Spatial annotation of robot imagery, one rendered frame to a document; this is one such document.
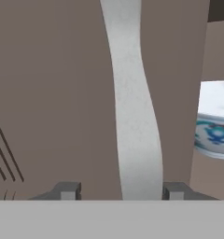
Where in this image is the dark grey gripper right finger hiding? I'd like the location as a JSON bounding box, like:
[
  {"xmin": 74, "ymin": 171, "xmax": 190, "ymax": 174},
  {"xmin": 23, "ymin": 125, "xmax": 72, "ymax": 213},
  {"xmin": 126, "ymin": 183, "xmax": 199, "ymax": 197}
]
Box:
[{"xmin": 161, "ymin": 182, "xmax": 219, "ymax": 201}]

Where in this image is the white curved cabinet door handle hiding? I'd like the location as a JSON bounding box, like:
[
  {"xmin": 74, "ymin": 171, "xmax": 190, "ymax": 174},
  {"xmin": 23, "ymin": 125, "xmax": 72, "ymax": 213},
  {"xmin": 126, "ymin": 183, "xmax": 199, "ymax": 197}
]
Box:
[{"xmin": 99, "ymin": 0, "xmax": 164, "ymax": 201}]

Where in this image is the white bowl with blue pattern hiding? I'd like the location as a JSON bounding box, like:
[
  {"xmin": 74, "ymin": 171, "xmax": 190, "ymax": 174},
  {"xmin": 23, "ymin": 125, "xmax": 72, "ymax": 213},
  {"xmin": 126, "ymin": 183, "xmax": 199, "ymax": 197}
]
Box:
[{"xmin": 193, "ymin": 80, "xmax": 224, "ymax": 161}]

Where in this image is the taupe cabinet door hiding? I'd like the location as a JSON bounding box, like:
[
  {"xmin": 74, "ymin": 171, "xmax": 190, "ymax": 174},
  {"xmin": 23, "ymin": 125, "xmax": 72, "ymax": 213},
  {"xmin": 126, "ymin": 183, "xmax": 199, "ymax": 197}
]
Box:
[{"xmin": 0, "ymin": 0, "xmax": 211, "ymax": 201}]

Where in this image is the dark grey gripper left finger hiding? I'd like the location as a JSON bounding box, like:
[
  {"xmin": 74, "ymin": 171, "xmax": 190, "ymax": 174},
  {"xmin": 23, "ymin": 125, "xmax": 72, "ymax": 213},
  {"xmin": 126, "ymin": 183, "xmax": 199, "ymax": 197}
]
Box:
[{"xmin": 28, "ymin": 181, "xmax": 82, "ymax": 201}]

